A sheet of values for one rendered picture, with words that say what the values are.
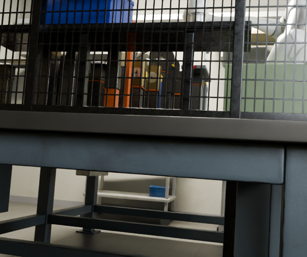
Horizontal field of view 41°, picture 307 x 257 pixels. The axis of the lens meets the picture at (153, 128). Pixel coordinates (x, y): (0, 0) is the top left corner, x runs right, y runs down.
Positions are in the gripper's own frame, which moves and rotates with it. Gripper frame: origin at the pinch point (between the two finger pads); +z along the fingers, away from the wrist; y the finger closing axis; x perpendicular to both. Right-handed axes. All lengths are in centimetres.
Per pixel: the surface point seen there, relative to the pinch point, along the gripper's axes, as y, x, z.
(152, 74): -4.9, 44.5, 18.7
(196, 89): 2.8, -7.4, 15.9
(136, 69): -10, 62, 21
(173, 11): 165, -200, -127
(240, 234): -47, 30, 88
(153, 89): -6, 44, 26
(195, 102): 3.2, -7.2, 23.5
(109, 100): -21, 89, 39
